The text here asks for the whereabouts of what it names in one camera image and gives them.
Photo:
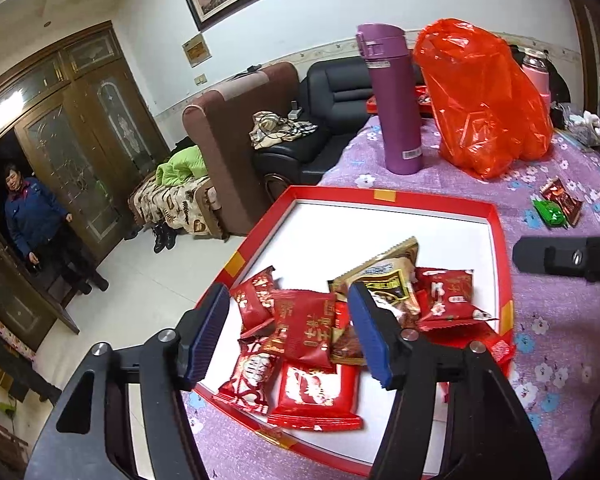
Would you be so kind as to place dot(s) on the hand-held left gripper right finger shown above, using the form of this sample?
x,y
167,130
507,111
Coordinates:
x,y
372,335

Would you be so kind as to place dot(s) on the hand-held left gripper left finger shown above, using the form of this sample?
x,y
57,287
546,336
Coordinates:
x,y
205,335

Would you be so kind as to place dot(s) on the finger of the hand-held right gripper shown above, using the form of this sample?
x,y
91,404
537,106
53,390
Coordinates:
x,y
545,257

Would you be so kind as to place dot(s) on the gold brown snack packet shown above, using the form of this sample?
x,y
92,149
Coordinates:
x,y
380,260

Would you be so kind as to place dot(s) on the red packet white cartoon print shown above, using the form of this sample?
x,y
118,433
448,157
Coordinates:
x,y
312,395

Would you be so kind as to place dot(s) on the red gift box white inside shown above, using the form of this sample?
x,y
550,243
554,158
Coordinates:
x,y
330,220

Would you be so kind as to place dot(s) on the green snack packet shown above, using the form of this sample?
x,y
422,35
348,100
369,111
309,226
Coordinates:
x,y
547,210

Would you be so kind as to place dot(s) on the dark red snack packet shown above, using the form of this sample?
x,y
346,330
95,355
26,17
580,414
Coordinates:
x,y
562,195

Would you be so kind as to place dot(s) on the black boots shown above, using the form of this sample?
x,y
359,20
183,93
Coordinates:
x,y
164,237

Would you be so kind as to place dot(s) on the leaf print blanket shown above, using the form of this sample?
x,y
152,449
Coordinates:
x,y
175,205

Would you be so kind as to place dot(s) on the grey plastic bag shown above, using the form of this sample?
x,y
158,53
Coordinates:
x,y
582,125

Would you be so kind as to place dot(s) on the black pouch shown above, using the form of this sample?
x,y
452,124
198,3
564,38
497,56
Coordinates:
x,y
559,112

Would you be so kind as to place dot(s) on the orange plastic bag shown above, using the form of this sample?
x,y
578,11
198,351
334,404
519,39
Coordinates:
x,y
480,100

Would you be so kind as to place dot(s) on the green cloth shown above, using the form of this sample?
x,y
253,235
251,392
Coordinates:
x,y
185,165

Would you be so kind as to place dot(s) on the pink thermos bottle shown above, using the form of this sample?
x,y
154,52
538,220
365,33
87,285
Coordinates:
x,y
536,77

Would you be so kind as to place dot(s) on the dark wooden cabinet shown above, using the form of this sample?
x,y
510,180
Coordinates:
x,y
10,300

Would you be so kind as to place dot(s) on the brown armchair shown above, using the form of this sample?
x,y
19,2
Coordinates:
x,y
230,125

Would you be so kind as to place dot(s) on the purple thermos bottle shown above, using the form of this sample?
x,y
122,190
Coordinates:
x,y
390,110

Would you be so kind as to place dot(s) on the patterned cloth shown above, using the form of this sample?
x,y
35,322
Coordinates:
x,y
275,130

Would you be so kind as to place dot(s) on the wooden glass-panel door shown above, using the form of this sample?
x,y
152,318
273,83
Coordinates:
x,y
80,135

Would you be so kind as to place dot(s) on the small grey device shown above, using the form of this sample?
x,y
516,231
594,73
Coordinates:
x,y
294,110

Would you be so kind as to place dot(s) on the black leather sofa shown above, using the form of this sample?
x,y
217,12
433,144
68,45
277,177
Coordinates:
x,y
330,90

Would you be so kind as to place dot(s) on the wooden door frame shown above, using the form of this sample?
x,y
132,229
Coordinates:
x,y
582,50

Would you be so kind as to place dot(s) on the wall socket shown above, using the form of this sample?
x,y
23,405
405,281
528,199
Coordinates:
x,y
200,80

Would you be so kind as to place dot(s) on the small yellow wall poster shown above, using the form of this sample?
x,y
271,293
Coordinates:
x,y
196,49

